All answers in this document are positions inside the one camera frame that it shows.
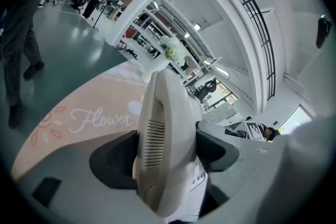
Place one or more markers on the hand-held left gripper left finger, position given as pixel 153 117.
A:
pixel 78 165

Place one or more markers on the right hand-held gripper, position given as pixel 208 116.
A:
pixel 254 130

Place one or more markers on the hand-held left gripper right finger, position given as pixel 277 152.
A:
pixel 252 173

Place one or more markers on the beige telephone base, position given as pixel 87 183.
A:
pixel 200 175

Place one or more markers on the beige telephone handset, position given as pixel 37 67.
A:
pixel 173 139

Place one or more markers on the pink checkered tablecloth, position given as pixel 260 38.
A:
pixel 86 112

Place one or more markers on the black railing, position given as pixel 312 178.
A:
pixel 260 21

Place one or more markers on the white flower bouquet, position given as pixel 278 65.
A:
pixel 174 49

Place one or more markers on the black ceiling fixture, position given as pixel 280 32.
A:
pixel 323 31

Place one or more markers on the black pedestal fan stand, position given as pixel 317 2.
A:
pixel 101 15

